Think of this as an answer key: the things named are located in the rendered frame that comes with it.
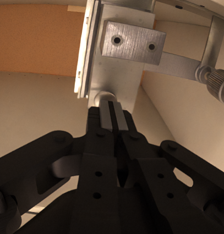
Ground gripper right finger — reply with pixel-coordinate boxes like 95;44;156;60
112;101;224;215

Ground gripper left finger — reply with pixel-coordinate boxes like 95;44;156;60
0;100;118;215

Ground silver round plunger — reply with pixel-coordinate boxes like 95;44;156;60
94;90;117;107

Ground silver latch body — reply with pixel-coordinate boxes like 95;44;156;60
86;3;156;114

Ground silver knurled depth knob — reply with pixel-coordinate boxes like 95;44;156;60
194;65;224;105

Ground bright metal mounting plate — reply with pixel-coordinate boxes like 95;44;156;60
74;0;102;99

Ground grey strike block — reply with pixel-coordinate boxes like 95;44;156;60
99;20;167;66

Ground grey flat bar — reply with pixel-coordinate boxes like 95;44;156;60
143;52;203;81

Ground orange wooden panel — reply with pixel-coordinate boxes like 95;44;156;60
0;4;86;78

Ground silver upright bracket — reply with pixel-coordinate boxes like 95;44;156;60
199;15;224;73

